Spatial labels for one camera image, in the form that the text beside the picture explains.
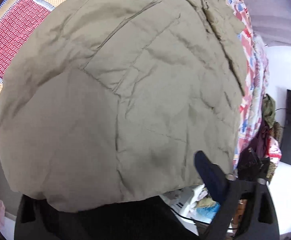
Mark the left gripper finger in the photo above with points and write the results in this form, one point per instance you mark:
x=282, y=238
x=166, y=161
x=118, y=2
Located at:
x=259, y=219

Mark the khaki puffer jacket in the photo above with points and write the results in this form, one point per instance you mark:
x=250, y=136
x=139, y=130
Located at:
x=108, y=100

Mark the dark maroon garment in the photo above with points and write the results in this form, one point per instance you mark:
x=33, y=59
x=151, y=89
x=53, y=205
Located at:
x=260, y=142

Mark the leopard print garment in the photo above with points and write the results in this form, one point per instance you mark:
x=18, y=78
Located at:
x=276, y=132

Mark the blue printed plastic bag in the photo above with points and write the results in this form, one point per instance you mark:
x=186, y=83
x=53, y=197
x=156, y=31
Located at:
x=204, y=209

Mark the olive green garment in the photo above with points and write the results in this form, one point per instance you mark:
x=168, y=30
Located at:
x=268, y=110

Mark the pink floral folded blanket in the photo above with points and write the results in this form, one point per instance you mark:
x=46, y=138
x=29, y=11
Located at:
x=256, y=81

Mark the grey curtain right panel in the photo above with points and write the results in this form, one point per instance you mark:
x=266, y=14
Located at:
x=272, y=20

